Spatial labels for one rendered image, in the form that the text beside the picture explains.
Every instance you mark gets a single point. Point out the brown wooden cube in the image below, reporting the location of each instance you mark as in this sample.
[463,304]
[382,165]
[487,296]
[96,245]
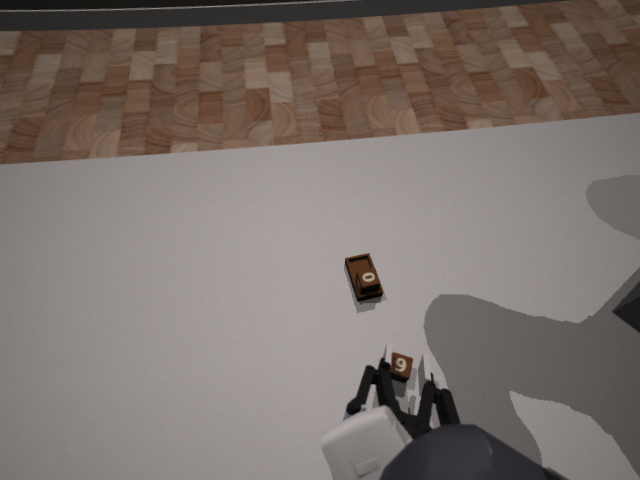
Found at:
[367,281]
[400,367]

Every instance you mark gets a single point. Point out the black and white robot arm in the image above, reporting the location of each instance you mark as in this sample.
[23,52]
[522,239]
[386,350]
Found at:
[360,447]

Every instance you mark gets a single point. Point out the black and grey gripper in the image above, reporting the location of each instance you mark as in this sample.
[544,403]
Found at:
[429,394]

